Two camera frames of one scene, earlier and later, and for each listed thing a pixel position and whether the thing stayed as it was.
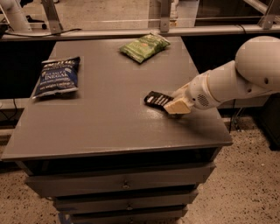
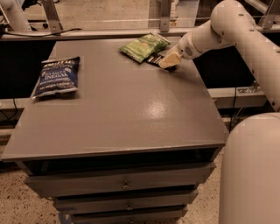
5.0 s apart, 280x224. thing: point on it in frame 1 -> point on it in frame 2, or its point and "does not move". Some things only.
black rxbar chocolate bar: [157, 100] -> [155, 59]
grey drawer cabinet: [103, 154] does not move
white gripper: [196, 94] -> [184, 49]
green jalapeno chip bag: [145, 47] does not move
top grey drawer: [120, 181] does not move
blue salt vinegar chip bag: [58, 75] does not move
